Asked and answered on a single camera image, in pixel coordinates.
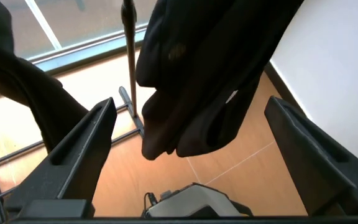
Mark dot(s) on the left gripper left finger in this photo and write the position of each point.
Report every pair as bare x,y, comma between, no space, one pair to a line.
73,168

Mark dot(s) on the black shorts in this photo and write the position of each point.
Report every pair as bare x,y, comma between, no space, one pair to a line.
42,99

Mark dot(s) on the black clothes rack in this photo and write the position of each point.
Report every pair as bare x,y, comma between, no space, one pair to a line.
131,62

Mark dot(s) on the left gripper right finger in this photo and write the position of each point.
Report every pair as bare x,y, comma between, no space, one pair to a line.
319,168

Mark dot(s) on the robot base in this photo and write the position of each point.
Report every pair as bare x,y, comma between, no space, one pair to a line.
191,202

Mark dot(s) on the black garment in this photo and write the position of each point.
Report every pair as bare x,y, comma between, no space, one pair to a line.
197,62

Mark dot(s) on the window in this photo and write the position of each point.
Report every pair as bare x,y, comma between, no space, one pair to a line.
89,18

